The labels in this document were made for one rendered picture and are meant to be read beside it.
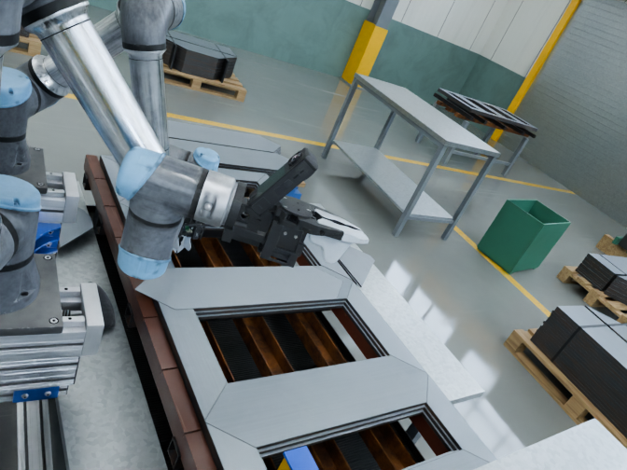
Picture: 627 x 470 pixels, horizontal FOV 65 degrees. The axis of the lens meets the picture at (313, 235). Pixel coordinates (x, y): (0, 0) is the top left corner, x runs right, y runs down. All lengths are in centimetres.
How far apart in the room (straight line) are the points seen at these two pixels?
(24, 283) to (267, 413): 60
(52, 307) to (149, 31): 62
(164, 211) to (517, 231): 440
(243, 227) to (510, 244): 435
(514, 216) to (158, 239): 439
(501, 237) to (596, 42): 612
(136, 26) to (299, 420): 98
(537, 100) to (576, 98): 75
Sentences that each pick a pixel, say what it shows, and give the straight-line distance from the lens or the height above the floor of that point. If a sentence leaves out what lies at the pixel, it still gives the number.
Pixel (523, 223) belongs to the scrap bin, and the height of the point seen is 48.
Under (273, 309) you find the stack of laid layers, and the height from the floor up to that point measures 83.
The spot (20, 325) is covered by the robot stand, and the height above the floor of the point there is 104.
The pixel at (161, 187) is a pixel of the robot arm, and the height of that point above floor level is 145.
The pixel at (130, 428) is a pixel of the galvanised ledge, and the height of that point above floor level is 68.
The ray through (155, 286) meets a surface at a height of 85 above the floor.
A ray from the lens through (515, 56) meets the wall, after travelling 1141.
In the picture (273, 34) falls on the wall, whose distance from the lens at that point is 919.
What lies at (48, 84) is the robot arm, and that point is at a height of 125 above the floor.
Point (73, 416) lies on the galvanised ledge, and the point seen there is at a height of 68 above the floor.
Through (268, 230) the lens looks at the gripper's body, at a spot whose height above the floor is 142.
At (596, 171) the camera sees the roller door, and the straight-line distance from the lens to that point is 990.
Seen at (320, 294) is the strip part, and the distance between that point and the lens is 169.
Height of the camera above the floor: 177
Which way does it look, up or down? 27 degrees down
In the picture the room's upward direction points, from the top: 24 degrees clockwise
